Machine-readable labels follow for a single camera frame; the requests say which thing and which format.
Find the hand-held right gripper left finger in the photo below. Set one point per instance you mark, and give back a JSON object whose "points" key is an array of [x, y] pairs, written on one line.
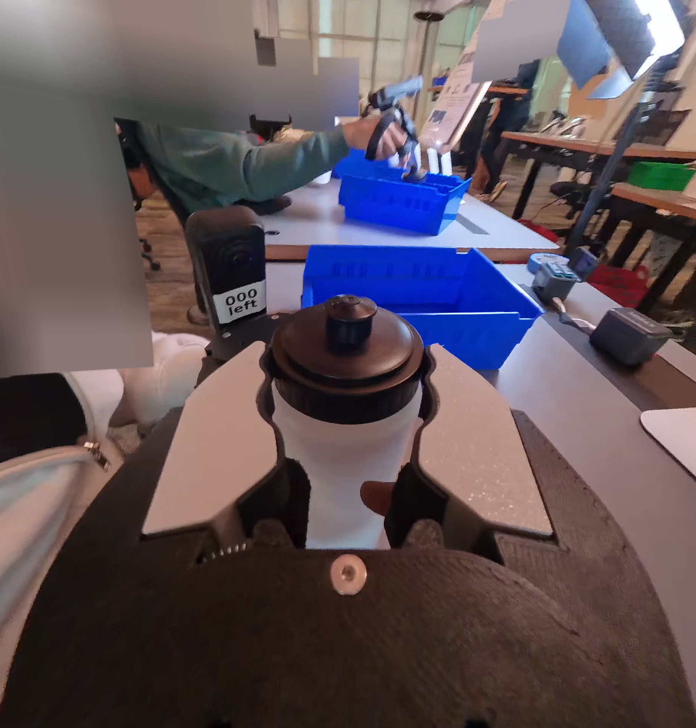
{"points": [[211, 455]]}

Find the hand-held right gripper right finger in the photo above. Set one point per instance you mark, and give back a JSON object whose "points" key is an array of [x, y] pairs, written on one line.
{"points": [[478, 460]]}

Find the white plastic bottle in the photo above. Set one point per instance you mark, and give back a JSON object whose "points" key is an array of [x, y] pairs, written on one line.
{"points": [[348, 472]]}

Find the blue plastic bin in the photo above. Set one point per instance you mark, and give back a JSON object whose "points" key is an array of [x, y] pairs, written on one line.
{"points": [[399, 210], [473, 318], [350, 165]]}

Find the black bottle lid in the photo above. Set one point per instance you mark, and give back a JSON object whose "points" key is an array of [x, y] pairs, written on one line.
{"points": [[348, 387]]}

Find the person's left forearm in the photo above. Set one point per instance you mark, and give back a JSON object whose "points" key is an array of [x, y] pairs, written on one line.
{"points": [[166, 375]]}

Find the person's right hand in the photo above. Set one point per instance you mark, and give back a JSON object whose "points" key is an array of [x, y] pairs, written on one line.
{"points": [[377, 496]]}

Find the person's black shirt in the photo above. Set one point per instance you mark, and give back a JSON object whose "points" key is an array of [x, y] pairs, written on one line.
{"points": [[29, 415]]}

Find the dark grey case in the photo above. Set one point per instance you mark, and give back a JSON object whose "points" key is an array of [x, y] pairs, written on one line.
{"points": [[626, 341]]}

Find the grey charger case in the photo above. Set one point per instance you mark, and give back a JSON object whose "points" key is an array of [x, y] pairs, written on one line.
{"points": [[555, 284]]}

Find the white board stand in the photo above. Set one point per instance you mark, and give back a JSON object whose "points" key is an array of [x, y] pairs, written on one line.
{"points": [[439, 162], [683, 443]]}

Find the blue tape roll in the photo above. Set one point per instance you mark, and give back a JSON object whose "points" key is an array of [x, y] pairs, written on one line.
{"points": [[538, 263]]}

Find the red basket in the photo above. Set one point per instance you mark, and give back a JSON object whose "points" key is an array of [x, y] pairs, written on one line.
{"points": [[621, 284]]}

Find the printed instruction board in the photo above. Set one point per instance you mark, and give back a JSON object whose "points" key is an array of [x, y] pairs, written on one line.
{"points": [[456, 96]]}

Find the black floor lamp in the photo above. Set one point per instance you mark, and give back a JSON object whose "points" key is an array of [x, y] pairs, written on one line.
{"points": [[427, 57]]}

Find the wooden top desk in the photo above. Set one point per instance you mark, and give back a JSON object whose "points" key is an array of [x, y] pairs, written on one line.
{"points": [[581, 142], [655, 199]]}

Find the black light stand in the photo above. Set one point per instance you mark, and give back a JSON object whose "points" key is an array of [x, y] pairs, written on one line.
{"points": [[609, 170]]}

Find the green plastic bin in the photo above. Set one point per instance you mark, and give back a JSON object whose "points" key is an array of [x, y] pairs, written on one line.
{"points": [[660, 176]]}

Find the black monitor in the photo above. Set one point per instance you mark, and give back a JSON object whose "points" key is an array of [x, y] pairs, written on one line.
{"points": [[660, 128]]}

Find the studio light panel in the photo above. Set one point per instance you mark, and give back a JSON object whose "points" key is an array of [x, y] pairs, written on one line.
{"points": [[609, 40]]}

